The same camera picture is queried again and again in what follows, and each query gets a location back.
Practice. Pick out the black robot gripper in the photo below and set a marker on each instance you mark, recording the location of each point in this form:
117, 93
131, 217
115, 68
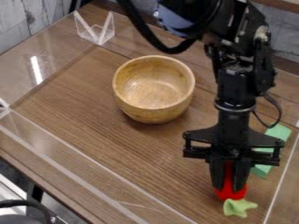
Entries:
245, 145

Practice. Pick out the red felt strawberry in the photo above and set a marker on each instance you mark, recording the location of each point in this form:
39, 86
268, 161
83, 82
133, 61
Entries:
236, 205

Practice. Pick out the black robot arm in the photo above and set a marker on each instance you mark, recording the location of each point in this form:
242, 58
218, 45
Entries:
233, 28

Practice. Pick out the wooden bowl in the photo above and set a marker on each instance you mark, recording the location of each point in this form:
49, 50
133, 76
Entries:
154, 87

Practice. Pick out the black metal table leg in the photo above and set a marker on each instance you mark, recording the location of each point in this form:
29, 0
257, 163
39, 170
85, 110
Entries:
35, 193

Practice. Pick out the clear acrylic corner bracket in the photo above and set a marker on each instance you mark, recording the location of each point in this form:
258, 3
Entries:
98, 34

